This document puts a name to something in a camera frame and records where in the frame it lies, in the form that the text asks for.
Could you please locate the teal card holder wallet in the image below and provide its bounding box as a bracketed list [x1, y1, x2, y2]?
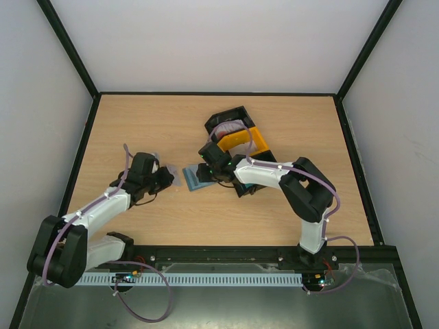
[182, 164, 214, 192]

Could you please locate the white pink blossom card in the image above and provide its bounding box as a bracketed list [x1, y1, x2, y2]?
[166, 164, 182, 186]

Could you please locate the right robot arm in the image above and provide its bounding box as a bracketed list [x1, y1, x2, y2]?
[197, 142, 340, 269]

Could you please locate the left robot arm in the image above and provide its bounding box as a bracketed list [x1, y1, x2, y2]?
[27, 152, 174, 288]

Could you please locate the black bin with teal cards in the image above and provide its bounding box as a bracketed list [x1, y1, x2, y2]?
[233, 150, 281, 197]

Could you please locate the red white card stack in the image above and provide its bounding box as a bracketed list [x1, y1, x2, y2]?
[215, 120, 244, 138]

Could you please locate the black bin with red cards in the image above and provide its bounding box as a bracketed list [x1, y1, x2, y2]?
[204, 106, 255, 142]

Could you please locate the yellow plastic bin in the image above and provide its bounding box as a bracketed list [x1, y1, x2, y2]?
[217, 127, 269, 156]

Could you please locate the black enclosure frame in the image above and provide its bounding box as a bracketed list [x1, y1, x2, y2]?
[6, 0, 423, 329]

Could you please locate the white slotted cable duct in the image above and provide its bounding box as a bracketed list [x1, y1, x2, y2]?
[76, 272, 302, 287]

